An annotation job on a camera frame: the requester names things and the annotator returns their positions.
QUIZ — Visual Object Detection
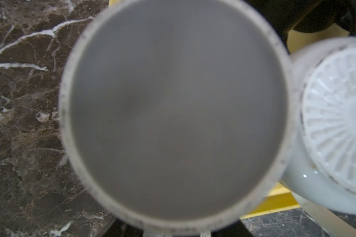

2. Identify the white round mug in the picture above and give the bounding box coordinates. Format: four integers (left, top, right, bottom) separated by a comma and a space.
281, 37, 356, 215

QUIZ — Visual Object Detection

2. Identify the yellow tray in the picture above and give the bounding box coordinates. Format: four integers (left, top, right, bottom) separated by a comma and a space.
241, 183, 300, 219

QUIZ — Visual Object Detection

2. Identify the tall grey mug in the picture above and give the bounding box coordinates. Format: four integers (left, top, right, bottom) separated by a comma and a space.
58, 1, 298, 236

